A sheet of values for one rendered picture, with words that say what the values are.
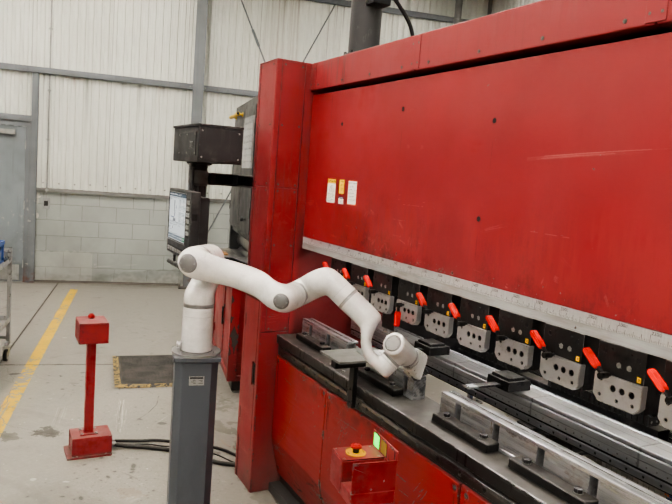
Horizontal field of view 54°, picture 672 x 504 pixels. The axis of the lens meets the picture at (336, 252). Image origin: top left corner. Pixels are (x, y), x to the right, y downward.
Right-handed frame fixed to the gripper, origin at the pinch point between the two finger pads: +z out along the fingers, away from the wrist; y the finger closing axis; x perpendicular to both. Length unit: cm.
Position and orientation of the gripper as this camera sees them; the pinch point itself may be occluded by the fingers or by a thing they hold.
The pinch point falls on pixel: (422, 371)
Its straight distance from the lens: 262.0
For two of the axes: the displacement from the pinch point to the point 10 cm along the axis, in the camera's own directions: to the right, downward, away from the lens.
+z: 4.3, 4.5, 7.8
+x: -8.4, -1.2, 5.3
